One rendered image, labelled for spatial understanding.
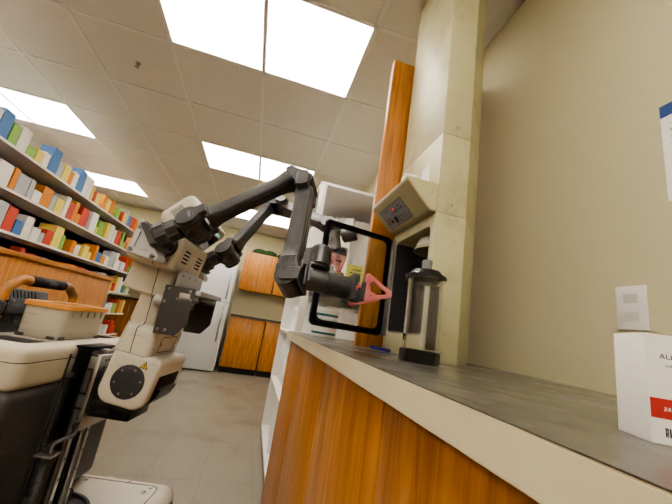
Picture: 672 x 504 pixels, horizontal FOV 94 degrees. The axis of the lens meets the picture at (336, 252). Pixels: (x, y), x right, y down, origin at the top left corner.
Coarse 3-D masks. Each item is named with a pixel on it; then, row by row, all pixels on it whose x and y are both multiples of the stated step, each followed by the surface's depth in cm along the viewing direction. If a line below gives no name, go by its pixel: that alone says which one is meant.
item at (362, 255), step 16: (336, 240) 120; (352, 240) 123; (368, 240) 126; (336, 256) 119; (352, 256) 122; (368, 256) 125; (384, 256) 128; (336, 272) 118; (352, 272) 120; (368, 272) 124; (320, 304) 113; (336, 304) 116; (368, 304) 121; (336, 320) 115; (352, 320) 117; (368, 320) 120
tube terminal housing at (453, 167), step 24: (432, 144) 116; (456, 144) 110; (408, 168) 134; (432, 168) 112; (456, 168) 108; (456, 192) 106; (432, 216) 105; (456, 216) 104; (408, 240) 124; (432, 240) 101; (456, 240) 102; (456, 264) 101; (456, 288) 99; (456, 312) 97; (384, 336) 122; (456, 336) 96; (456, 360) 94
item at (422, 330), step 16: (416, 272) 82; (416, 288) 82; (432, 288) 81; (416, 304) 80; (432, 304) 80; (416, 320) 79; (432, 320) 79; (416, 336) 78; (432, 336) 78; (432, 352) 77
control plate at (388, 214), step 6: (390, 204) 119; (396, 204) 116; (402, 204) 113; (384, 210) 125; (390, 210) 122; (396, 210) 118; (402, 210) 115; (408, 210) 112; (384, 216) 128; (390, 216) 124; (396, 216) 120; (402, 216) 117; (408, 216) 114; (390, 222) 127; (396, 222) 123; (402, 222) 119; (390, 228) 129
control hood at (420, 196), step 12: (408, 180) 103; (420, 180) 104; (396, 192) 112; (408, 192) 106; (420, 192) 103; (432, 192) 104; (384, 204) 123; (408, 204) 110; (420, 204) 105; (432, 204) 103; (420, 216) 109; (396, 228) 125
